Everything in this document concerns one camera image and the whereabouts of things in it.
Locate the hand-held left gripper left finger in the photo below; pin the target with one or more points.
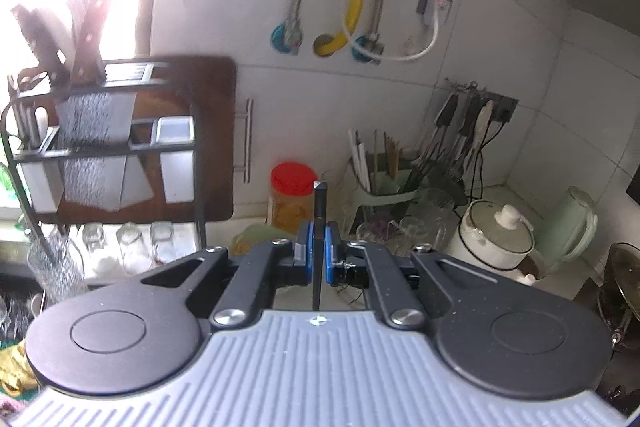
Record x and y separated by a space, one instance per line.
310 247

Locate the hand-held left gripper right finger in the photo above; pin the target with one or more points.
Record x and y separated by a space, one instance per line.
328 257

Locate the black chopstick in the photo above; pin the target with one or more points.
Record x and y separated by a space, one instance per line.
320 207

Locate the red lidded plastic jar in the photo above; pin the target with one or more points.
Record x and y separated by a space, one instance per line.
290 202

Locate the green plastic basket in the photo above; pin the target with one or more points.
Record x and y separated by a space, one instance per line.
255 237

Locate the purple glass cup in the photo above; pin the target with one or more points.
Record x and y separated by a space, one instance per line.
381 231

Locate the green utensil holder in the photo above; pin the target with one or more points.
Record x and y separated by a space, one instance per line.
390 199

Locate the clear stemmed glass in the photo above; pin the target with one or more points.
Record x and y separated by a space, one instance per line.
417 232

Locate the bunch of mixed chopsticks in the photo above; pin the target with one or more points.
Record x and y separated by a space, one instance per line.
362 162

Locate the black dish rack with tray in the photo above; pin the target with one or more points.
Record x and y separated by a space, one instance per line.
198 157

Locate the dark wooden cutting board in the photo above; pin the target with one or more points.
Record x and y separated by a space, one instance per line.
217 132

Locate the upturned drinking glass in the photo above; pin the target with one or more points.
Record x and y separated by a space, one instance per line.
161 237
92 234
130 242

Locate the white plastic rack caddy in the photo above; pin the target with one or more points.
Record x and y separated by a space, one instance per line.
175 157
40 177

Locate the white electric cooker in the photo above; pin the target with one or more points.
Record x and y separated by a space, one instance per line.
492 242

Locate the row of hanging kitchen tools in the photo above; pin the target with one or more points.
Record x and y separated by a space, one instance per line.
450 137

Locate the plain steel cleaver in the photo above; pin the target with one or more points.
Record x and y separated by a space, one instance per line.
137 182

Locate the white drain tray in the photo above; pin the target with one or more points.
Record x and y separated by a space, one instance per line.
107 263

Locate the textured steel cleaver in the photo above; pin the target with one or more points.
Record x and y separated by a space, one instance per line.
92 142

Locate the green electric kettle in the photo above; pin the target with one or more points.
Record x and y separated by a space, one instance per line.
570 227

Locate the textured glass tumbler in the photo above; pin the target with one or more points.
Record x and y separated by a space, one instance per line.
55 267

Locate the dark metal wok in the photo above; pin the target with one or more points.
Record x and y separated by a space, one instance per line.
620 287

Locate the yellow cloth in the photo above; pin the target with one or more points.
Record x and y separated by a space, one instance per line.
12 367

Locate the blue wall flange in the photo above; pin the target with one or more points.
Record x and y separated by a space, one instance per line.
367 49
285 39

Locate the black wall socket strip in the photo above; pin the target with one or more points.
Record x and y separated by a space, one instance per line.
504 107

